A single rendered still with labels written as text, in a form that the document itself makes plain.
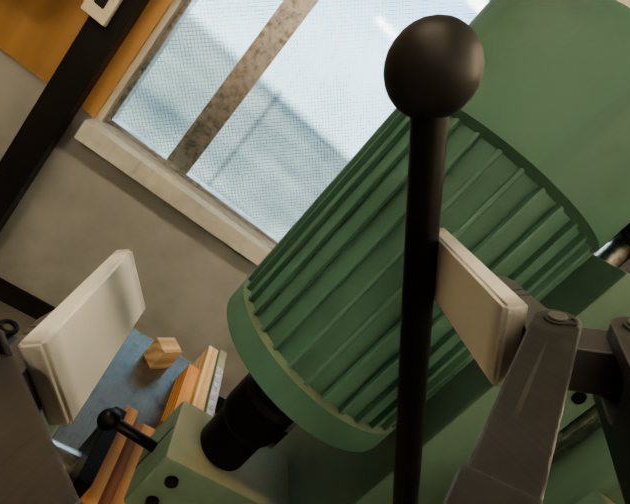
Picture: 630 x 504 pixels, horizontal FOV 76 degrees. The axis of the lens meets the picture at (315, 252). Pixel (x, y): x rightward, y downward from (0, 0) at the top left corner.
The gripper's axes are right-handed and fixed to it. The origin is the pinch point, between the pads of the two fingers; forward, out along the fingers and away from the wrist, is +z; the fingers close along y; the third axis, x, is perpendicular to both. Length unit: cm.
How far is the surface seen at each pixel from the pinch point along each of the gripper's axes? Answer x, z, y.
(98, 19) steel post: 29, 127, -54
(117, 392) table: -31, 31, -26
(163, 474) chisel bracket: -22.7, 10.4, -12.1
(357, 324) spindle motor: -6.6, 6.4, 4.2
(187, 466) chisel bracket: -22.2, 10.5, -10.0
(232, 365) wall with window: -112, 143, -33
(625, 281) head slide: -5.3, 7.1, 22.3
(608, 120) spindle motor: 5.2, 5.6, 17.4
